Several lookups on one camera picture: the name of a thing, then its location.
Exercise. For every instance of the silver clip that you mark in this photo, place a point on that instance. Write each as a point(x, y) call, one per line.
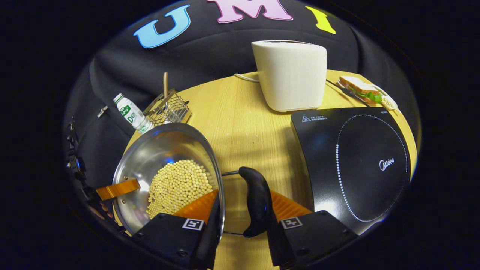
point(102, 111)

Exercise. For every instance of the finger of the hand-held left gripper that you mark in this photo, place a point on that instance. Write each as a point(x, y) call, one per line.
point(118, 188)

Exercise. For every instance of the white toaster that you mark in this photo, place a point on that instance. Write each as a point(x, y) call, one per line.
point(288, 75)

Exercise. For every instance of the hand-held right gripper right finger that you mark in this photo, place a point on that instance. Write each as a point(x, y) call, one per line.
point(318, 236)

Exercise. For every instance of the black induction cooktop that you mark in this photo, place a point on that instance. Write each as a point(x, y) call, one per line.
point(326, 168)

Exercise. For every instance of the pile of yellow soybeans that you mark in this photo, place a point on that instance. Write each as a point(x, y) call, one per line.
point(180, 187)

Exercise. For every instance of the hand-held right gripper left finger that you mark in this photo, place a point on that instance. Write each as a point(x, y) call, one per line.
point(168, 240)

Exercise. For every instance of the white bottle with green label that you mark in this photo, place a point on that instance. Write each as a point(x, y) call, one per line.
point(131, 114)

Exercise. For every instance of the sandwich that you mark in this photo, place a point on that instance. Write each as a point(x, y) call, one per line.
point(358, 87)

